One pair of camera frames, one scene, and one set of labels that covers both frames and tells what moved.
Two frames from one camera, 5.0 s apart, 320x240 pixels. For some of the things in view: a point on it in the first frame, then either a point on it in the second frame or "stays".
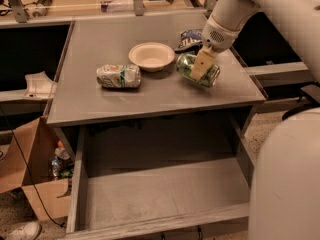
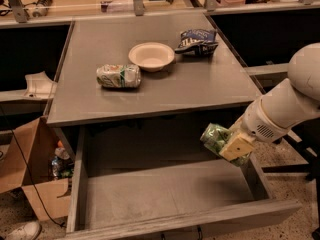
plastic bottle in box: [61, 164] stays
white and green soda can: [118, 75] stays
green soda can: [185, 63] -> [214, 137]
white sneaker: [30, 231] stays
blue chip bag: [190, 41] stays
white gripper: [216, 37] -> [259, 125]
